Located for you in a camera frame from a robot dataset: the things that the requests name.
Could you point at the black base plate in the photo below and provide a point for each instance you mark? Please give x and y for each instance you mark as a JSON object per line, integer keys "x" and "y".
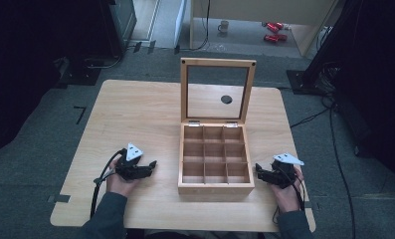
{"x": 80, "y": 74}

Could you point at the black cabinet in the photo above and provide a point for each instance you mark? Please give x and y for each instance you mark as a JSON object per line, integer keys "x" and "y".
{"x": 118, "y": 26}

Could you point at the white panel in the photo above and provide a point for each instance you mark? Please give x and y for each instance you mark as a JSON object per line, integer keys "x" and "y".
{"x": 180, "y": 23}

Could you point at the black metal stand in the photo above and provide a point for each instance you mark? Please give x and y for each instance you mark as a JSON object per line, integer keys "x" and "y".
{"x": 331, "y": 43}

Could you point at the person's right hand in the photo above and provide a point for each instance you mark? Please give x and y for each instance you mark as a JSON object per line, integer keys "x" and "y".
{"x": 289, "y": 197}

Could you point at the grey mug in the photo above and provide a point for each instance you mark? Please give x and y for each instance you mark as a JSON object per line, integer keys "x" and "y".
{"x": 223, "y": 26}

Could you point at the wooden compartment box with glass lid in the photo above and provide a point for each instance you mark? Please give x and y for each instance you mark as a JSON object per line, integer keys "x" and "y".
{"x": 215, "y": 188}

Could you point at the person's left hand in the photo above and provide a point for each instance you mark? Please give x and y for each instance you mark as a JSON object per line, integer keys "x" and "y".
{"x": 118, "y": 186}

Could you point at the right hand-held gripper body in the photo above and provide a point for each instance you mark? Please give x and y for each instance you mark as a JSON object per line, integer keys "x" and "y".
{"x": 283, "y": 174}

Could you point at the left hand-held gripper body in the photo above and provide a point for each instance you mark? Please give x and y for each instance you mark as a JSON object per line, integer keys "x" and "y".
{"x": 129, "y": 167}

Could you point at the black angled tape mark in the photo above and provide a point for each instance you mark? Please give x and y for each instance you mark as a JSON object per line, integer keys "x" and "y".
{"x": 82, "y": 111}

